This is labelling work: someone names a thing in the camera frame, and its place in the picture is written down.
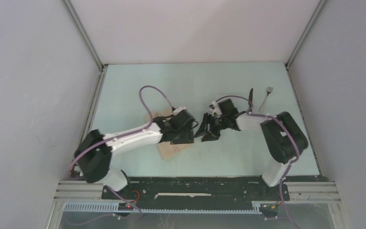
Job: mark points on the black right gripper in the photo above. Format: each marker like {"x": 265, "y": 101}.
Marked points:
{"x": 213, "y": 134}

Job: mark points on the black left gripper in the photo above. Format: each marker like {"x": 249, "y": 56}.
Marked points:
{"x": 188, "y": 138}

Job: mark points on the beige cloth napkin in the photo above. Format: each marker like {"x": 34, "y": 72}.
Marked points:
{"x": 166, "y": 149}

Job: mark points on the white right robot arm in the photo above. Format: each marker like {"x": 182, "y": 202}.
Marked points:
{"x": 284, "y": 138}

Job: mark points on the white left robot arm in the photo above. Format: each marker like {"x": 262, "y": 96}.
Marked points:
{"x": 97, "y": 151}

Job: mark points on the black table knife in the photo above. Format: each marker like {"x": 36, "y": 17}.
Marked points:
{"x": 250, "y": 99}

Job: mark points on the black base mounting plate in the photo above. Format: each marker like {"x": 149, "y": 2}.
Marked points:
{"x": 198, "y": 193}

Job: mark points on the silver fork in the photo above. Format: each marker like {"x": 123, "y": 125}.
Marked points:
{"x": 268, "y": 92}

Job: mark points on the white cable duct strip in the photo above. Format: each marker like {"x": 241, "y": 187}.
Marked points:
{"x": 115, "y": 207}

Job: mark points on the left aluminium corner post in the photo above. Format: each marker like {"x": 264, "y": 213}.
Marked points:
{"x": 69, "y": 7}

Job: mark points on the aluminium corner post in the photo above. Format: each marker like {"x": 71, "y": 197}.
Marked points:
{"x": 304, "y": 35}
{"x": 69, "y": 7}

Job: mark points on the right aluminium corner post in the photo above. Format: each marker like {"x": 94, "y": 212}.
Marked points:
{"x": 304, "y": 35}

